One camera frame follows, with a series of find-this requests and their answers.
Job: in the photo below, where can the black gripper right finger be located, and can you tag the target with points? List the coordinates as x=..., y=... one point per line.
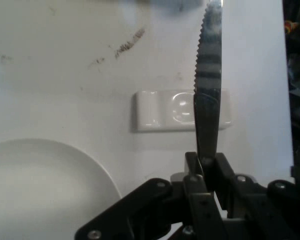
x=260, y=212

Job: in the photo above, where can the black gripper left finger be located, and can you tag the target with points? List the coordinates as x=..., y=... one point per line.
x=145, y=212

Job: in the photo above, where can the steel serrated table knife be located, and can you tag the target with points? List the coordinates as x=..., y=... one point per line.
x=208, y=112

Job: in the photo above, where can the white ceramic plate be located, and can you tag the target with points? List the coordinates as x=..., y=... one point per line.
x=40, y=187

